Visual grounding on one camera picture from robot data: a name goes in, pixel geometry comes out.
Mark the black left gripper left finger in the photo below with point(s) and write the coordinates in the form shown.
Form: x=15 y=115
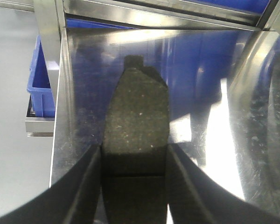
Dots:
x=72 y=199

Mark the grey brake pad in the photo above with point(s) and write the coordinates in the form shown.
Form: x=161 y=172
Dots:
x=135 y=146

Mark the stainless steel roller rack frame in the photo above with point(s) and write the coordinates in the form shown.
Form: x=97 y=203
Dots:
x=156 y=14

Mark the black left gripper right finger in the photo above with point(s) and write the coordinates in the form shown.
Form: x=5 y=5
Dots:
x=194 y=198

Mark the lower blue bin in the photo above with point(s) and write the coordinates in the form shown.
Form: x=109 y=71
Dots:
x=38 y=82

